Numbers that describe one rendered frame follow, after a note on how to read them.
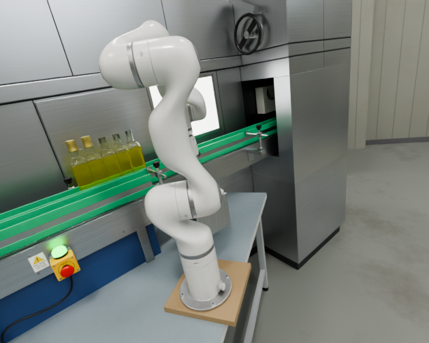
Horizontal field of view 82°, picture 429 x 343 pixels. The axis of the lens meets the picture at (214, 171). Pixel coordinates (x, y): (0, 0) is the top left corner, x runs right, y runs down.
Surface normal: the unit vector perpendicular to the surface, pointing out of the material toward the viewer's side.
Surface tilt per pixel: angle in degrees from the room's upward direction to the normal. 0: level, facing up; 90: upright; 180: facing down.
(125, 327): 0
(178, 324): 0
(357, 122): 90
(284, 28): 90
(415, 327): 0
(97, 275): 90
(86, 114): 90
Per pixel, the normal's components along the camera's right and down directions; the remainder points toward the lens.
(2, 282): 0.62, 0.19
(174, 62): 0.09, 0.42
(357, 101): -0.33, 0.39
